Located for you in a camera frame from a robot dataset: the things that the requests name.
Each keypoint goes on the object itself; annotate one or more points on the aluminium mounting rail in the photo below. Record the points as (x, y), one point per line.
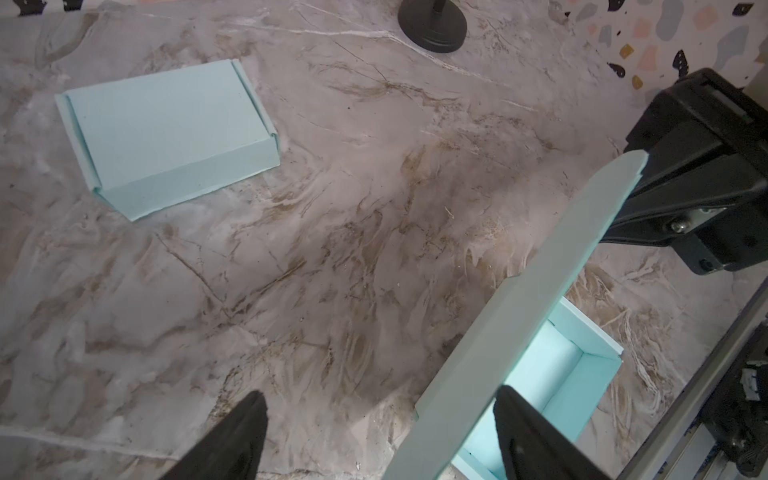
(679, 445)

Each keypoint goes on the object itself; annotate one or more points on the mint paper box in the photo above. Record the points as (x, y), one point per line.
(150, 142)
(528, 337)

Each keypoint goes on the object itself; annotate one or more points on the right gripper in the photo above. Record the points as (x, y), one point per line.
(703, 191)

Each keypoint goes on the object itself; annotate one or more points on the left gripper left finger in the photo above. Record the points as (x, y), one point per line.
(232, 449)

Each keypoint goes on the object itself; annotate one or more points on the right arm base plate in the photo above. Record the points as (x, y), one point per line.
(736, 412)

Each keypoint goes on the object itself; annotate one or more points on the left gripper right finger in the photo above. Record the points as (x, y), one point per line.
(531, 448)

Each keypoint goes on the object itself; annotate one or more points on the black microphone stand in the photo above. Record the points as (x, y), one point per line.
(436, 25)

